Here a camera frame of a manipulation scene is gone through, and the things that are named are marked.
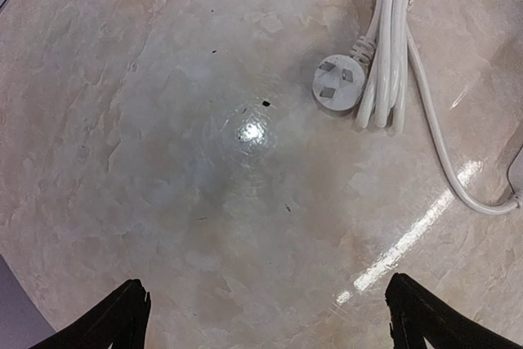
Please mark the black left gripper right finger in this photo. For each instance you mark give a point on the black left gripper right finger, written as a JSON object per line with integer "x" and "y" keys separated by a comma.
{"x": 419, "y": 319}

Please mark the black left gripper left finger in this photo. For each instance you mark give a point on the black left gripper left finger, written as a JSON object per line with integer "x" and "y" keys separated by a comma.
{"x": 118, "y": 321}

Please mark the white power strip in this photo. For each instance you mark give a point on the white power strip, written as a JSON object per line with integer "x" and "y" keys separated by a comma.
{"x": 515, "y": 173}

